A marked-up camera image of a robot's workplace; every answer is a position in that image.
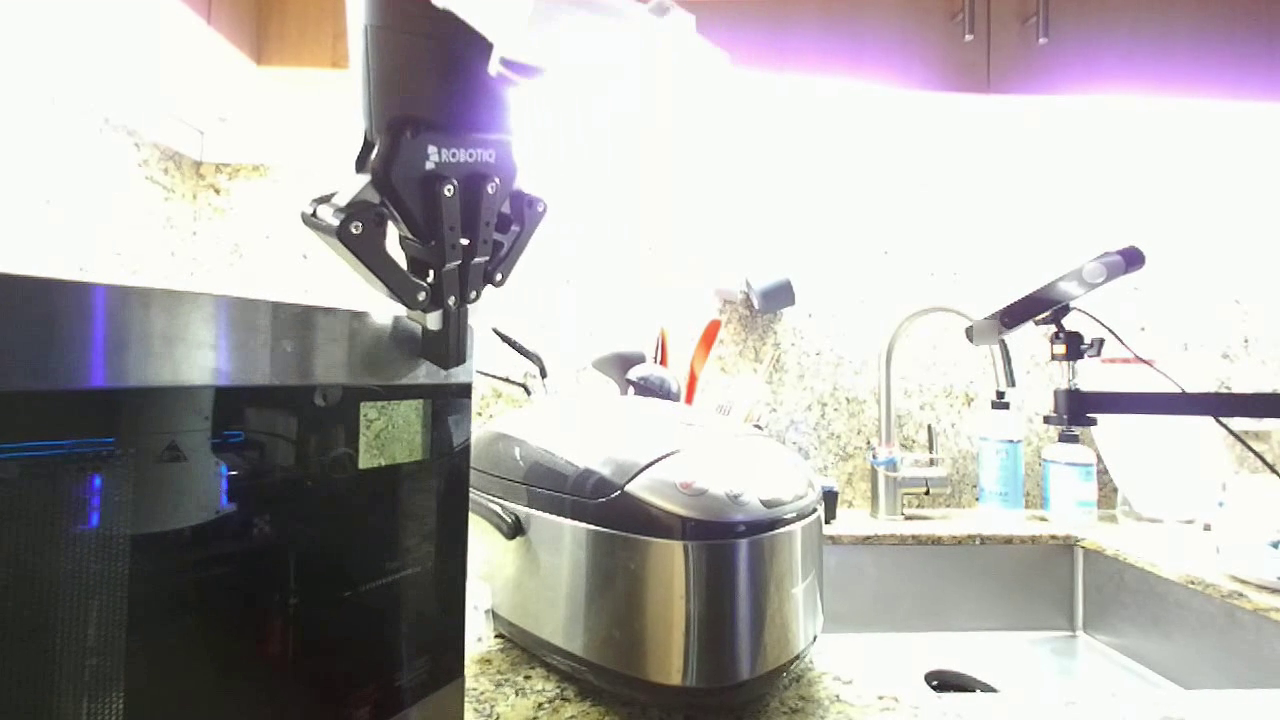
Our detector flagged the black stereo camera bar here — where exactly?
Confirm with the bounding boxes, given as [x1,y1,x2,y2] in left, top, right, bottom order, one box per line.
[959,243,1152,352]

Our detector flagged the chrome kitchen faucet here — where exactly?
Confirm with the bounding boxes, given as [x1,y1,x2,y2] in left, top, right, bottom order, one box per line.
[868,302,1019,524]

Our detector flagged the wooden upper cabinets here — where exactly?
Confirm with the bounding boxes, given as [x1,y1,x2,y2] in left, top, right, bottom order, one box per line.
[174,0,1280,103]

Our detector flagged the grey utensil head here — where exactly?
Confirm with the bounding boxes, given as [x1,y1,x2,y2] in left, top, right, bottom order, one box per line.
[716,276,799,318]

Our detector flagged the black ladle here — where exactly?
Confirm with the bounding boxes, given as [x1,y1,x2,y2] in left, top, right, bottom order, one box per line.
[589,348,683,404]

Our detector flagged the black thin utensil handle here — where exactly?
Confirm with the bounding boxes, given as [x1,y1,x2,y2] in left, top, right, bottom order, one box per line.
[492,325,552,383]

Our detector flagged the stainless steel sink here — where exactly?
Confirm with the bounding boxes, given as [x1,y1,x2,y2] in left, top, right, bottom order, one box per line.
[814,534,1280,720]

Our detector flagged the blue liquid soap bottle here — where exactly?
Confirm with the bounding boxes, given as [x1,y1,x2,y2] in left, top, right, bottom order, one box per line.
[972,400,1030,514]

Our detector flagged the orange spatula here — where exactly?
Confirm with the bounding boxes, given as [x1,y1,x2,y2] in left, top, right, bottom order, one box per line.
[679,317,727,406]

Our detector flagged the black sink drain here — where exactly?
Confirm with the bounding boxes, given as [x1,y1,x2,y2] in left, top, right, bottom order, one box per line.
[920,666,1004,699]

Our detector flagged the stainless steel rice cooker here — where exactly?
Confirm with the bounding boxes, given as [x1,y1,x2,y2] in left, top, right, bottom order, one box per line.
[468,383,845,706]

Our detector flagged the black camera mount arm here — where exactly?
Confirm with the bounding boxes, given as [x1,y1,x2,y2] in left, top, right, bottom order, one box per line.
[1039,308,1280,435]

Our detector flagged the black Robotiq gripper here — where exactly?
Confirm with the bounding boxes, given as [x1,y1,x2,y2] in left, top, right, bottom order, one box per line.
[299,121,552,370]

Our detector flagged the clear soap bottle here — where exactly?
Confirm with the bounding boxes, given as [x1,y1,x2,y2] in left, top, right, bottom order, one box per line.
[1035,426,1103,524]

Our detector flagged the black camera cable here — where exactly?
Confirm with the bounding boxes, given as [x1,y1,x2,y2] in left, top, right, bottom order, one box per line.
[1070,302,1280,482]

